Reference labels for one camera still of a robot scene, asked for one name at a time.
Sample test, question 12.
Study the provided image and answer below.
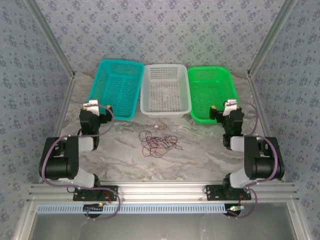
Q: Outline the dark blue thin cable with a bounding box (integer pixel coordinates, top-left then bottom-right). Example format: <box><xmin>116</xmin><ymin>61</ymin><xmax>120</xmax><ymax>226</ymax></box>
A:
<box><xmin>143</xmin><ymin>135</ymin><xmax>179</xmax><ymax>151</ymax></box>
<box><xmin>143</xmin><ymin>136</ymin><xmax>176</xmax><ymax>152</ymax></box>

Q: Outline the white plastic basket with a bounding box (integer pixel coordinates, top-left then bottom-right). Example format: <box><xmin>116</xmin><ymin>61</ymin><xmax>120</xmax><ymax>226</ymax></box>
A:
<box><xmin>139</xmin><ymin>63</ymin><xmax>193</xmax><ymax>120</ymax></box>

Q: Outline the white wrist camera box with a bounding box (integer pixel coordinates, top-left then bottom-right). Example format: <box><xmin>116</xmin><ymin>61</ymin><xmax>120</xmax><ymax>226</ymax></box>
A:
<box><xmin>223</xmin><ymin>99</ymin><xmax>239</xmax><ymax>116</ymax></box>
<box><xmin>83</xmin><ymin>99</ymin><xmax>100</xmax><ymax>116</ymax></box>

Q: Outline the aluminium frame post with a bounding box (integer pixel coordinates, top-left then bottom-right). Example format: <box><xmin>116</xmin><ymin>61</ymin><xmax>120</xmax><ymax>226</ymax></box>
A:
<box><xmin>247</xmin><ymin>0</ymin><xmax>298</xmax><ymax>76</ymax></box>
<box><xmin>24</xmin><ymin>0</ymin><xmax>76</xmax><ymax>78</ymax></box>

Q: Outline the green plastic basket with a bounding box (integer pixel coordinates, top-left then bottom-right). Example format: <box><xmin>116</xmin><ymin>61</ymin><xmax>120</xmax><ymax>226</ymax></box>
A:
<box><xmin>186</xmin><ymin>65</ymin><xmax>240</xmax><ymax>125</ymax></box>

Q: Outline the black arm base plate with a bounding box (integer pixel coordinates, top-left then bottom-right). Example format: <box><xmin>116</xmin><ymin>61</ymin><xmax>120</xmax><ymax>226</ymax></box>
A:
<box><xmin>72</xmin><ymin>185</ymin><xmax>119</xmax><ymax>202</ymax></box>
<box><xmin>205</xmin><ymin>184</ymin><xmax>252</xmax><ymax>201</ymax></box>

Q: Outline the teal plastic basket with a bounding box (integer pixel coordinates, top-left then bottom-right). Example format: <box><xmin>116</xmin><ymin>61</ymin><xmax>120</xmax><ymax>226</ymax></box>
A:
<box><xmin>87</xmin><ymin>59</ymin><xmax>145</xmax><ymax>121</ymax></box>

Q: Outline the aluminium mounting rail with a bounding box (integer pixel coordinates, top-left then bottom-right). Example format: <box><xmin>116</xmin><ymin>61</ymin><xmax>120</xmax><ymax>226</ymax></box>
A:
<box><xmin>27</xmin><ymin>181</ymin><xmax>300</xmax><ymax>202</ymax></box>

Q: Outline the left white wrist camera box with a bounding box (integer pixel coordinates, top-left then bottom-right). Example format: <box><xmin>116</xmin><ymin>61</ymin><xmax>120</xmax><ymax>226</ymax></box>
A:
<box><xmin>83</xmin><ymin>99</ymin><xmax>100</xmax><ymax>116</ymax></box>

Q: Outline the light blue slotted cable duct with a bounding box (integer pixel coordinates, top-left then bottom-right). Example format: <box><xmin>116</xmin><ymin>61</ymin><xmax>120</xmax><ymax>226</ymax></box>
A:
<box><xmin>36</xmin><ymin>202</ymin><xmax>252</xmax><ymax>215</ymax></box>

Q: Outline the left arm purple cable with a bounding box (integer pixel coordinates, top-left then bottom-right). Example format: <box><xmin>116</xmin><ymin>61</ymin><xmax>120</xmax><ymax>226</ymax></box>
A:
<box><xmin>41</xmin><ymin>104</ymin><xmax>121</xmax><ymax>221</ymax></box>

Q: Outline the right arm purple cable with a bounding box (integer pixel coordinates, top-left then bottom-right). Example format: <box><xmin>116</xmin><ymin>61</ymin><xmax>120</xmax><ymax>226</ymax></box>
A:
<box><xmin>228</xmin><ymin>101</ymin><xmax>279</xmax><ymax>220</ymax></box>

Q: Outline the black controller board with LED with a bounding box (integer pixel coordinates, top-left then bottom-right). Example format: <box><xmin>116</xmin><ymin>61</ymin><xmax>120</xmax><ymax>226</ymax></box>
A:
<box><xmin>226</xmin><ymin>204</ymin><xmax>246</xmax><ymax>217</ymax></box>
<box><xmin>83</xmin><ymin>203</ymin><xmax>105</xmax><ymax>216</ymax></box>

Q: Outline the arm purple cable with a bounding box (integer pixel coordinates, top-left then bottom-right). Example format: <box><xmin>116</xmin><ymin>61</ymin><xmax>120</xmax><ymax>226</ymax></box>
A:
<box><xmin>41</xmin><ymin>104</ymin><xmax>121</xmax><ymax>221</ymax></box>
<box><xmin>228</xmin><ymin>101</ymin><xmax>279</xmax><ymax>220</ymax></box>

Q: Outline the grey metal panel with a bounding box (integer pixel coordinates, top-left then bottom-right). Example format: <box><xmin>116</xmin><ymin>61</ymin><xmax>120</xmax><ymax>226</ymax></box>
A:
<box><xmin>32</xmin><ymin>212</ymin><xmax>298</xmax><ymax>240</ymax></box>

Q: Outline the grey thin cable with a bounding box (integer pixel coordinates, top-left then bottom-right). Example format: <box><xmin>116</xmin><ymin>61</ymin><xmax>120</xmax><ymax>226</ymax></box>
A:
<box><xmin>144</xmin><ymin>136</ymin><xmax>176</xmax><ymax>153</ymax></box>

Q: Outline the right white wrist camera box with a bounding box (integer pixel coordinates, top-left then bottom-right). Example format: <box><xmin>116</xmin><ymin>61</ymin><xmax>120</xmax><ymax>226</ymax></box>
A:
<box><xmin>223</xmin><ymin>99</ymin><xmax>239</xmax><ymax>116</ymax></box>

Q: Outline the aluminium table edge bar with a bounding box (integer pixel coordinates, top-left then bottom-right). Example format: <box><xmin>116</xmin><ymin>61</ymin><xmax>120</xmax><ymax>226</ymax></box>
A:
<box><xmin>247</xmin><ymin>71</ymin><xmax>272</xmax><ymax>141</ymax></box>
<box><xmin>49</xmin><ymin>72</ymin><xmax>76</xmax><ymax>151</ymax></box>

